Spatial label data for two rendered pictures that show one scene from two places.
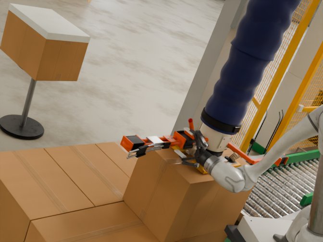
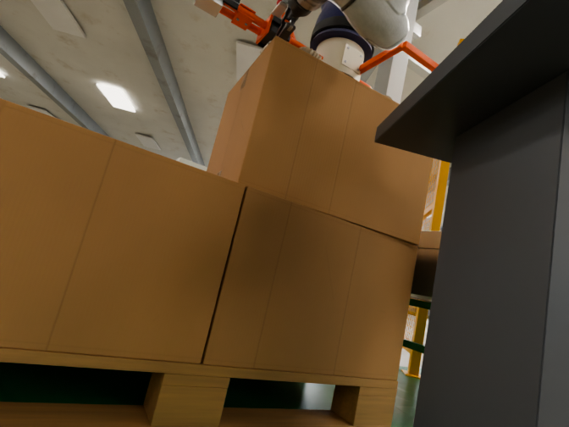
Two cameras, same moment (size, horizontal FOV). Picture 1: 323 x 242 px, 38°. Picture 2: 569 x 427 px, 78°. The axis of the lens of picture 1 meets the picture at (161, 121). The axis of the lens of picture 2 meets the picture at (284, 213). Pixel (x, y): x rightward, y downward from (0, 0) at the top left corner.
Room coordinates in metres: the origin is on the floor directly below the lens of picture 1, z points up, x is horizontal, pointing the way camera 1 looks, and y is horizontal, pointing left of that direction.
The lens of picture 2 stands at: (1.36, -0.67, 0.36)
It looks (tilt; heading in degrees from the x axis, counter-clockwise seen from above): 10 degrees up; 22
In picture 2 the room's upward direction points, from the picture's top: 13 degrees clockwise
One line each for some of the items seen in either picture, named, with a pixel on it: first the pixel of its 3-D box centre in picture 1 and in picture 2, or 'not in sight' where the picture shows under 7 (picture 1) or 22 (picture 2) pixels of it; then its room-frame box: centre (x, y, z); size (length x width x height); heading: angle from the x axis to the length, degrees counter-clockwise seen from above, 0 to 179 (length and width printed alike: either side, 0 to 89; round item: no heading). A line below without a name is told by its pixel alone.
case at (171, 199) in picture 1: (191, 186); (316, 163); (2.40, -0.30, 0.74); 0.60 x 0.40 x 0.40; 137
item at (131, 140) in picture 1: (132, 143); not in sight; (1.95, 0.08, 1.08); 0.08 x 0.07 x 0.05; 141
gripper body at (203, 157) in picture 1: (202, 156); (297, 5); (2.10, -0.26, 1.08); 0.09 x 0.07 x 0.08; 51
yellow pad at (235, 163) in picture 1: (217, 162); not in sight; (2.35, -0.37, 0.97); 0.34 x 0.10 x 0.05; 141
